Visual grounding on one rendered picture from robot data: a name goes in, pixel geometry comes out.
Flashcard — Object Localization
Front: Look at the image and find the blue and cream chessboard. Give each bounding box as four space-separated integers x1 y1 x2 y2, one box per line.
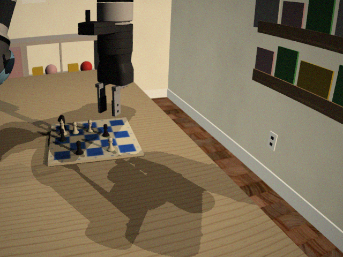
48 117 144 167

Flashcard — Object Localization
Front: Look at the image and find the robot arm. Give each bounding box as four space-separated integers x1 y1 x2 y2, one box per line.
0 0 133 85

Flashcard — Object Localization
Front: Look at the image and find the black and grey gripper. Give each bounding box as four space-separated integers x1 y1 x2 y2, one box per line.
78 3 134 117

